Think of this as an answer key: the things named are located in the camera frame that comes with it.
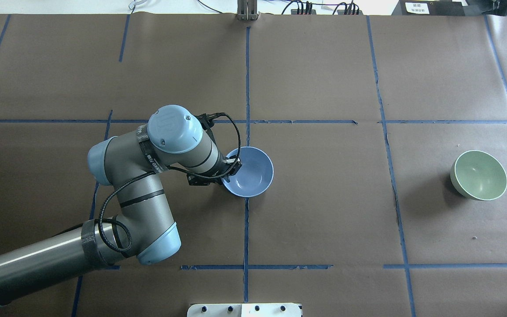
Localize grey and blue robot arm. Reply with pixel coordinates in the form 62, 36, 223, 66
0, 105, 241, 308

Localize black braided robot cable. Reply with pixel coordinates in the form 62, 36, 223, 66
98, 113, 242, 258

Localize black box with label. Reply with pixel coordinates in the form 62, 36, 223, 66
391, 0, 465, 16

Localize black cables at table edge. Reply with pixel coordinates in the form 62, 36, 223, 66
282, 0, 360, 15

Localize white mounting plate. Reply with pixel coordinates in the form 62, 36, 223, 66
187, 302, 303, 317

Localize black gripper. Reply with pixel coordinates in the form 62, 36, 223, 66
187, 156, 242, 186

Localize green bowl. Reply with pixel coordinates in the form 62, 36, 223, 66
449, 150, 507, 201

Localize blue bowl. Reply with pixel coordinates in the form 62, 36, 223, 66
223, 146, 274, 197

